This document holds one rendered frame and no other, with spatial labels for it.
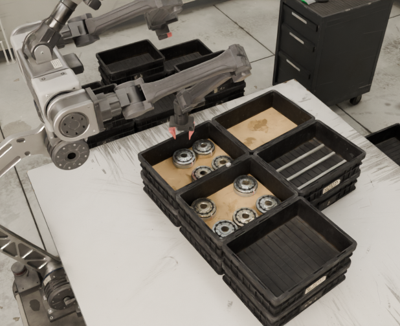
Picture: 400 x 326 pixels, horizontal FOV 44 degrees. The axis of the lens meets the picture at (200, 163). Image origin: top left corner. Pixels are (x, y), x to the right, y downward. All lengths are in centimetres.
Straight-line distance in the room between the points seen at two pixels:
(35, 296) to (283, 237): 129
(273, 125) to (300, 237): 68
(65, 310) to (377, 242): 146
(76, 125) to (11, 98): 285
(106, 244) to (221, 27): 326
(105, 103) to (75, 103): 9
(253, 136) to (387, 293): 91
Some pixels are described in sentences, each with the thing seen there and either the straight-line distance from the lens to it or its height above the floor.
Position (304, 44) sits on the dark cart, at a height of 64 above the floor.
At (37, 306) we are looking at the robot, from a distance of 260.
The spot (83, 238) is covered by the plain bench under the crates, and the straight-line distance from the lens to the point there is 217.
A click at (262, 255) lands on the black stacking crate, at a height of 83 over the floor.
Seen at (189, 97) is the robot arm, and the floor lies 125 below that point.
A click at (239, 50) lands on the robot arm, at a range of 160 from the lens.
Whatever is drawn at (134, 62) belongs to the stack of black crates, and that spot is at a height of 49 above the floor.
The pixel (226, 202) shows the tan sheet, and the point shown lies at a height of 83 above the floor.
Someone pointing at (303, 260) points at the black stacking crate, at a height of 83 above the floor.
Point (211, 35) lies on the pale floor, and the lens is 485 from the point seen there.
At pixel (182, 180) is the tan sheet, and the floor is 83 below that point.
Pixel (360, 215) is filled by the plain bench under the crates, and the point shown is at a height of 70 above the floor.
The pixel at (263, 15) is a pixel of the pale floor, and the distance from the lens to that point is 522.
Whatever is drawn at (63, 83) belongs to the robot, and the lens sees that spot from 155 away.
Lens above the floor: 237
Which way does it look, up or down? 44 degrees down
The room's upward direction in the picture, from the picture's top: 2 degrees counter-clockwise
